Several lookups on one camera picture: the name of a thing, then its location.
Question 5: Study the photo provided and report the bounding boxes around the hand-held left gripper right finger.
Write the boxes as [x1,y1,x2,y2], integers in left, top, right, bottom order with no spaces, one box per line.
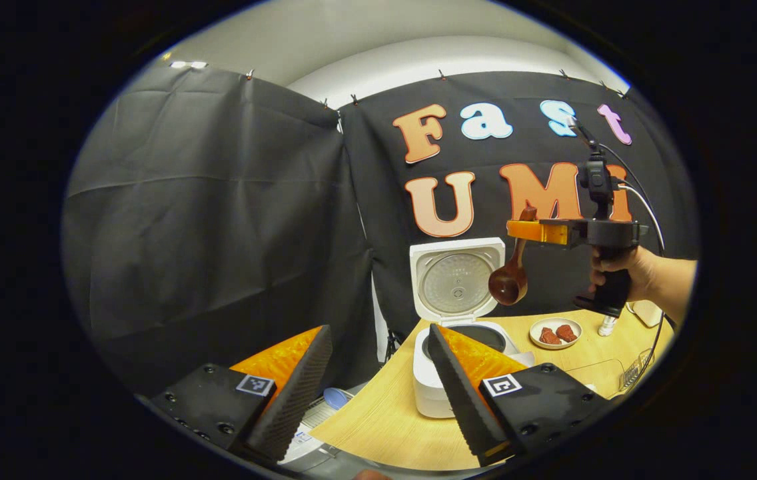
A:
[427,323,619,467]

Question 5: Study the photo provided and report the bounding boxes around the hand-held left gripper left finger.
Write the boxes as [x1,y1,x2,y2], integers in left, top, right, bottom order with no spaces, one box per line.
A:
[135,325,334,465]

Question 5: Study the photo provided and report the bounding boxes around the brown wooden spoon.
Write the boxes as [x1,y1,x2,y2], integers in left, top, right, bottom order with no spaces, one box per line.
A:
[488,207,538,307]

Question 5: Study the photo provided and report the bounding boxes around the white rice cooker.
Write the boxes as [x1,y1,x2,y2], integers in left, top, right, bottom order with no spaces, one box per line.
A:
[409,237,536,419]

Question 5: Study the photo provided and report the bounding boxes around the clear container of rice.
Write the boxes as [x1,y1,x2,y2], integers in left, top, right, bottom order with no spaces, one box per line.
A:
[565,359,629,401]

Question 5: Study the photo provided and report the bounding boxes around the grey device with label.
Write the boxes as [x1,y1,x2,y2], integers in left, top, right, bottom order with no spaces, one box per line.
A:
[277,387,379,477]

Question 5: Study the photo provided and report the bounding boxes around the white round plate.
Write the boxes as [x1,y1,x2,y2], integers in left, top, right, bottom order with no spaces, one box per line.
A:
[529,317,583,351]

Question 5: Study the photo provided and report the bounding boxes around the black backdrop cloth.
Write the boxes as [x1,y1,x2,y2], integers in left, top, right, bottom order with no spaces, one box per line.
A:
[61,63,699,401]

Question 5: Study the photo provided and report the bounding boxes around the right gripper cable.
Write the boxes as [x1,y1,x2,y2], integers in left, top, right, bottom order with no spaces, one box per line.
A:
[598,143,667,377]

